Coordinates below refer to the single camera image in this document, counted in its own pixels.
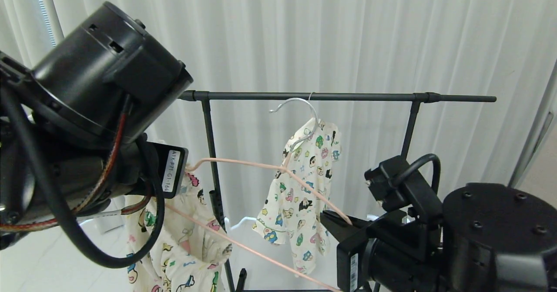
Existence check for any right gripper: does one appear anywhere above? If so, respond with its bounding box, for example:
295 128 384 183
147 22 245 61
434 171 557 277
319 210 445 292

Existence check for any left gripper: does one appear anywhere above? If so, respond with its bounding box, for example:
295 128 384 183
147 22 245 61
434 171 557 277
0 127 189 225

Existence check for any cream printed garment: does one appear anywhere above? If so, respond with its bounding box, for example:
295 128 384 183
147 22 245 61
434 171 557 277
252 118 342 276
125 166 233 292

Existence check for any black clothes rack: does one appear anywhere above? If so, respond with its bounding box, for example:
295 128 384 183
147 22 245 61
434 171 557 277
178 91 497 292

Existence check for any white curtain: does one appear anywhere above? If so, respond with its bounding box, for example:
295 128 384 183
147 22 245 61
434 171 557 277
0 0 557 232

